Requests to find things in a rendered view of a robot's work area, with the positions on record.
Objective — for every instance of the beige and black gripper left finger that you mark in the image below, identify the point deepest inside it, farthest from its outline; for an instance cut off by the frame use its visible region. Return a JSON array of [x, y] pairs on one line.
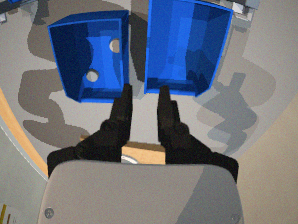
[[103, 144]]

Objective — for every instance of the grey low shelf rack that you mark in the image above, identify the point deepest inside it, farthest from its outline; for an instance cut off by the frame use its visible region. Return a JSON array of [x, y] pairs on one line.
[[242, 8]]

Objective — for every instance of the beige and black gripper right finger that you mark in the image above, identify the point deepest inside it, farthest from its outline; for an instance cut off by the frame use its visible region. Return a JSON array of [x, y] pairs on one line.
[[174, 134]]

